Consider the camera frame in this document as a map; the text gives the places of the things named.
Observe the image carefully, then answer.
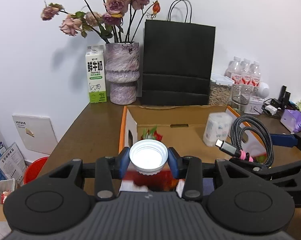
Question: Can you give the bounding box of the red bottle white cap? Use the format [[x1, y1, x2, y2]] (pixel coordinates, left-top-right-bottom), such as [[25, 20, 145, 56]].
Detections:
[[120, 139, 185, 196]]

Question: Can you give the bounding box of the black braided usb cable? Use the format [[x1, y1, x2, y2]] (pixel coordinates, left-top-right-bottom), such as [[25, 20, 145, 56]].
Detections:
[[214, 114, 274, 168]]

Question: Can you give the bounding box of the white plastic wipes container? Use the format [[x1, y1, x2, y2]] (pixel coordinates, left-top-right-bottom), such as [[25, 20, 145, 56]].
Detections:
[[203, 112, 232, 147]]

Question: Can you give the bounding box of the purple tissue pack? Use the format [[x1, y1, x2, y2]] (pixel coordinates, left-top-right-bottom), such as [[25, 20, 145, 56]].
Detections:
[[280, 109, 301, 133]]

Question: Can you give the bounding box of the white charger plug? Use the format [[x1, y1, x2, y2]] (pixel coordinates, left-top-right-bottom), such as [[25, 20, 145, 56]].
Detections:
[[264, 105, 277, 116]]

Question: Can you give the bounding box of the red artificial rose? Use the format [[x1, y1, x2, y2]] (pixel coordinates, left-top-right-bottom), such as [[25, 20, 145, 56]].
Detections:
[[141, 126, 162, 141]]

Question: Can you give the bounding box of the red orange cardboard box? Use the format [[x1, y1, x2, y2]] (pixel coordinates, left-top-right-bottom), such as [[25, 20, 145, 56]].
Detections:
[[119, 105, 239, 163]]

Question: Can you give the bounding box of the black power adapter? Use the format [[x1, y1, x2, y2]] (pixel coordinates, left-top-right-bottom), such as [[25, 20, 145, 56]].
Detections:
[[278, 86, 290, 104]]

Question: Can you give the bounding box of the white floral tin box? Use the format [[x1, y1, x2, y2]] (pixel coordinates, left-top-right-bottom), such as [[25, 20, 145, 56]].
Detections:
[[244, 96, 264, 115]]

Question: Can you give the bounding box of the white round speaker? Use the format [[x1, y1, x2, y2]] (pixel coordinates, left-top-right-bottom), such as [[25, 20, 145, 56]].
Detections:
[[257, 82, 270, 98]]

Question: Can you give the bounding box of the clear glass cup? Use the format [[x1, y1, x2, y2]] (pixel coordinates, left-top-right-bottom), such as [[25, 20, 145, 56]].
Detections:
[[231, 84, 252, 113]]

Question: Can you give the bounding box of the right pink water bottle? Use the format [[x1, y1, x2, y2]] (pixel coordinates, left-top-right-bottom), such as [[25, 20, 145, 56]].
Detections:
[[249, 61, 261, 88]]

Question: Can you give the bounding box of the pink water bottle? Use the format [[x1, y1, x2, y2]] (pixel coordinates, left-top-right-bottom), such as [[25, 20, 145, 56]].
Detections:
[[239, 58, 251, 85], [224, 56, 242, 85], [249, 61, 261, 88]]

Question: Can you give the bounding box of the middle pink water bottle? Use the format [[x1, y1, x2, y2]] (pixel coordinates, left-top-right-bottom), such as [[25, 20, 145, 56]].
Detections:
[[239, 58, 251, 85]]

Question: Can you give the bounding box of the clear seed storage container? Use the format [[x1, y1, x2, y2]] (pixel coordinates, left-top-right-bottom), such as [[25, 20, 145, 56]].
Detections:
[[208, 74, 234, 106]]

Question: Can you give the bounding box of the left pink water bottle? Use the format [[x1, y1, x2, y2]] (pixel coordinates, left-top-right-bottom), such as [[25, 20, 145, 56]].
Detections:
[[224, 56, 242, 85]]

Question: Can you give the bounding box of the purple marbled ceramic vase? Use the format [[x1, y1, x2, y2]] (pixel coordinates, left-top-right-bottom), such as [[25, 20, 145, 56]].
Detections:
[[105, 42, 140, 105]]

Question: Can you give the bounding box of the red bucket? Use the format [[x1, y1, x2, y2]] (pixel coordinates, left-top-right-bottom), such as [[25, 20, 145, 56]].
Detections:
[[23, 157, 48, 184]]

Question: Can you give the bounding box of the white green milk carton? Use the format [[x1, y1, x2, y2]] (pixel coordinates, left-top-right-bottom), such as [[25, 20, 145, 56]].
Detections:
[[86, 45, 107, 103]]

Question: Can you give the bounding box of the black paper shopping bag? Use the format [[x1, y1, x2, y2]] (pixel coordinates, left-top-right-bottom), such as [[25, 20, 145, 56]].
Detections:
[[140, 0, 216, 106]]

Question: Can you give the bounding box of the dried pink rose bouquet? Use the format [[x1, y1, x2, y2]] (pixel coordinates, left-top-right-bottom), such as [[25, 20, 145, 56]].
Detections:
[[40, 0, 161, 43]]

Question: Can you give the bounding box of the white wall panel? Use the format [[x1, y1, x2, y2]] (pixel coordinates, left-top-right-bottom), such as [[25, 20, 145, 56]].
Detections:
[[12, 114, 58, 155]]

